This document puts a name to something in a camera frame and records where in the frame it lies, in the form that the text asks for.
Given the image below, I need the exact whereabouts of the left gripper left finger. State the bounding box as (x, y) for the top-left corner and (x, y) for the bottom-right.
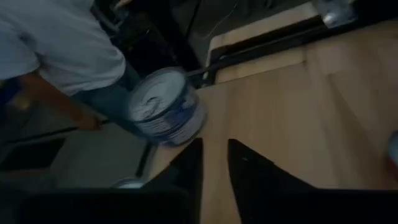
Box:
(144, 138), (205, 190)

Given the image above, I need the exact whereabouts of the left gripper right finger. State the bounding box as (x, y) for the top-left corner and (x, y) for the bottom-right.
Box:
(228, 138), (317, 190)

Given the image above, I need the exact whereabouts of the wooden shelf with black legs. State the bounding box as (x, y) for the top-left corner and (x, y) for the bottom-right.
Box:
(133, 18), (398, 224)

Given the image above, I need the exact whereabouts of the person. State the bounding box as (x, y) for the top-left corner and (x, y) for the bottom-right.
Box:
(0, 0), (147, 138)

